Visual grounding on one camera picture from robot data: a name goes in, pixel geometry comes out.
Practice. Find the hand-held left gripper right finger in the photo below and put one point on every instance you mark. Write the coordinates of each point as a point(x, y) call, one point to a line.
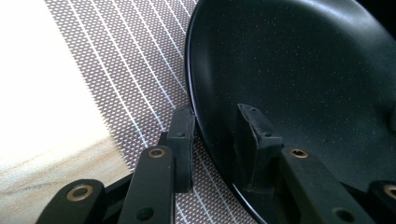
point(280, 168)

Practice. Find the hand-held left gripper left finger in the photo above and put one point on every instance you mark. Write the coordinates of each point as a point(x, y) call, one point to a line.
point(162, 174)

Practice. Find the black round plate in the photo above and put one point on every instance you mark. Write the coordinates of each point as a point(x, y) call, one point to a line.
point(295, 68)

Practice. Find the grey white striped placemat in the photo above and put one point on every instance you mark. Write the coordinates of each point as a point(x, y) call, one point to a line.
point(137, 68)

